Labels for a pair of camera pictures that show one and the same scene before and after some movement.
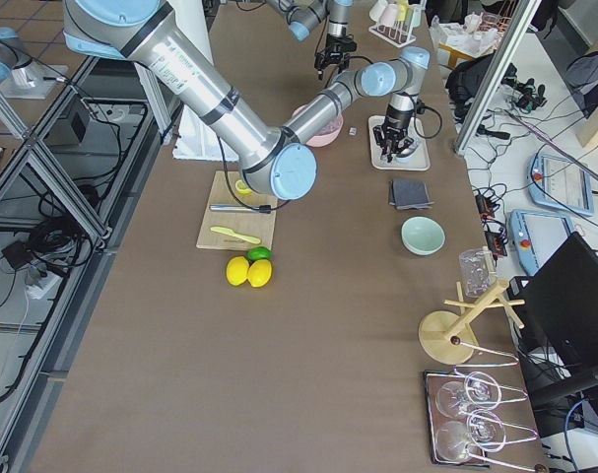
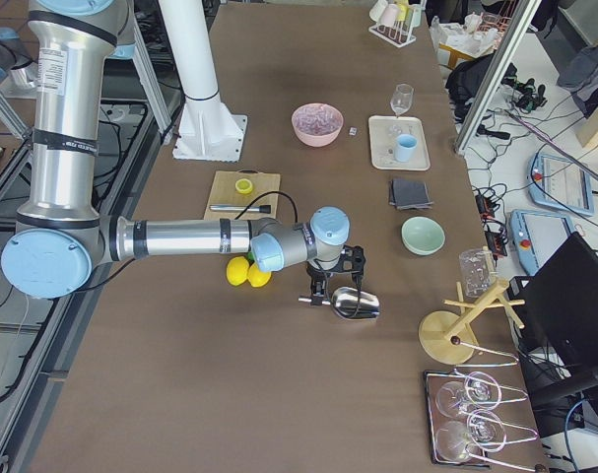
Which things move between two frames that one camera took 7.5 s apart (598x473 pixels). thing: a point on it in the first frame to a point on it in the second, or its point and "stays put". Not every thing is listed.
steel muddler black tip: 266,209 stays put
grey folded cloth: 409,194 stays put
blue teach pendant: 559,182 stays put
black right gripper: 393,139 to 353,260
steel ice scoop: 407,154 to 353,303
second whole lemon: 259,272 stays put
